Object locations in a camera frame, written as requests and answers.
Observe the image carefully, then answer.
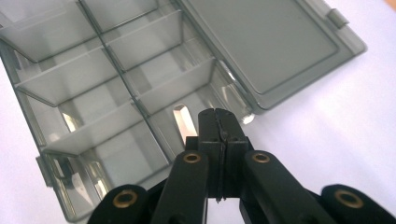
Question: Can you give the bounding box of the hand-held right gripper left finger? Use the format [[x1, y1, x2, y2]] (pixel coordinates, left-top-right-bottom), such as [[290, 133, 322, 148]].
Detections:
[[185, 107, 226, 201]]

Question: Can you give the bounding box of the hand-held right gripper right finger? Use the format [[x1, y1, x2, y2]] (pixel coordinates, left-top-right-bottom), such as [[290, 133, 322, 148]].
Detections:
[[214, 107, 254, 200]]

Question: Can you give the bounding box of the grey transparent compartment box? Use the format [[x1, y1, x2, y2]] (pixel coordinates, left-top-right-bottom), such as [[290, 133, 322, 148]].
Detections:
[[0, 0, 368, 224]]

